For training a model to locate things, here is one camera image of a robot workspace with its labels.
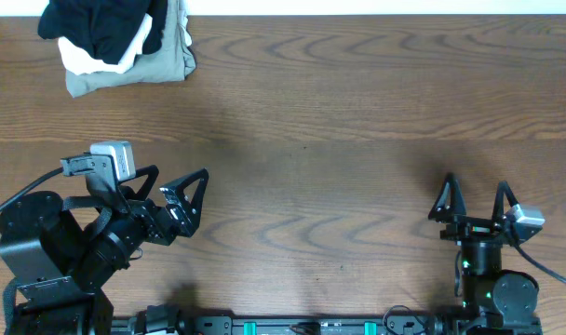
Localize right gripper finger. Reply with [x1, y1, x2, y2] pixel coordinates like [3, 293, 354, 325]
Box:
[428, 173, 466, 222]
[492, 181, 519, 222]

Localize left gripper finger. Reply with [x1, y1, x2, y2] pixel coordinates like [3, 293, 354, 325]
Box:
[159, 168, 209, 237]
[124, 164, 161, 202]

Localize black leggings with coral cuffs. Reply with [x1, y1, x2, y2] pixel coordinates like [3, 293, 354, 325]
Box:
[37, 0, 152, 64]

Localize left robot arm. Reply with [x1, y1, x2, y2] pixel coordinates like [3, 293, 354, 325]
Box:
[0, 153, 209, 334]

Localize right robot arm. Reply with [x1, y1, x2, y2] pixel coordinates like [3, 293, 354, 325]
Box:
[428, 173, 545, 334]

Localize khaki folded garment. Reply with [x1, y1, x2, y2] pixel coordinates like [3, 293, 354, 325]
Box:
[65, 1, 195, 98]

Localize white folded garment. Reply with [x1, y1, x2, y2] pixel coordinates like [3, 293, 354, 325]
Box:
[58, 14, 153, 75]

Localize black folded garment on pile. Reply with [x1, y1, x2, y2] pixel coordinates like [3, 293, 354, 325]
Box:
[142, 0, 168, 55]

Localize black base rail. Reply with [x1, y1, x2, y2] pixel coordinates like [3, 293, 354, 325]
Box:
[109, 305, 543, 335]

